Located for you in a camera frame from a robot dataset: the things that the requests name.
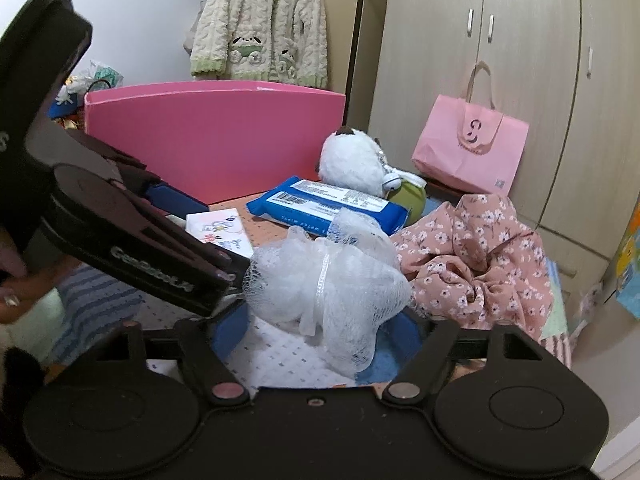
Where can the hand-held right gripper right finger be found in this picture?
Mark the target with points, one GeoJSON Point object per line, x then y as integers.
{"type": "Point", "coordinates": [412, 335]}

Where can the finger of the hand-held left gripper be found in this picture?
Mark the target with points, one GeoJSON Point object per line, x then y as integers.
{"type": "Point", "coordinates": [200, 255]}
{"type": "Point", "coordinates": [175, 200]}

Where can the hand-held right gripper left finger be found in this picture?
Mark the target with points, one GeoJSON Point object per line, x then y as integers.
{"type": "Point", "coordinates": [232, 332]}

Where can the pink storage box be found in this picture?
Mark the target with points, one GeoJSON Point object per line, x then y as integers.
{"type": "Point", "coordinates": [225, 135]}

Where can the white mesh bath sponge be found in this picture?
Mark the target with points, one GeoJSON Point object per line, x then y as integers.
{"type": "Point", "coordinates": [310, 280]}

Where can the green plush toy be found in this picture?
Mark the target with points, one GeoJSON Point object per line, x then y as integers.
{"type": "Point", "coordinates": [412, 200]}

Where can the white plush toy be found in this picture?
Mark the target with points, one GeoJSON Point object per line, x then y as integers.
{"type": "Point", "coordinates": [350, 160]}

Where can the person's left hand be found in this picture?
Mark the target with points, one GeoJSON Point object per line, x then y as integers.
{"type": "Point", "coordinates": [20, 295]}

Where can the white cartoon tissue pack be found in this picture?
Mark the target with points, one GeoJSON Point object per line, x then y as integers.
{"type": "Point", "coordinates": [220, 227]}

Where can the pink floral cloth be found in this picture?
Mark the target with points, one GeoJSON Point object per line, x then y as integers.
{"type": "Point", "coordinates": [475, 260]}

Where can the patterned blanket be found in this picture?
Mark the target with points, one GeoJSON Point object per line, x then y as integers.
{"type": "Point", "coordinates": [90, 310]}

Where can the blue wet wipes pack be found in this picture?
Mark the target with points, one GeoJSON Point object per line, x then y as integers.
{"type": "Point", "coordinates": [310, 200]}

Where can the white plastic bag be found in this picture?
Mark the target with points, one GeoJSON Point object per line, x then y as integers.
{"type": "Point", "coordinates": [105, 72]}

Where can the clear plastic bag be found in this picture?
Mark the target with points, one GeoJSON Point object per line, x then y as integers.
{"type": "Point", "coordinates": [587, 305]}

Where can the pink paper bag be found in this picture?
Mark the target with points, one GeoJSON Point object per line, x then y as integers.
{"type": "Point", "coordinates": [465, 145]}

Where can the cream fluffy jacket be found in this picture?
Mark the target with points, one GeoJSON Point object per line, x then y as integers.
{"type": "Point", "coordinates": [260, 10]}

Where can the yellow blue printed bag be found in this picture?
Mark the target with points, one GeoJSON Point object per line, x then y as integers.
{"type": "Point", "coordinates": [631, 270]}

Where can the black pole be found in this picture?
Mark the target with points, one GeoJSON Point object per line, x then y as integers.
{"type": "Point", "coordinates": [356, 35]}

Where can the beige wardrobe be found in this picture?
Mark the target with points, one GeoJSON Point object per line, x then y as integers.
{"type": "Point", "coordinates": [550, 110]}

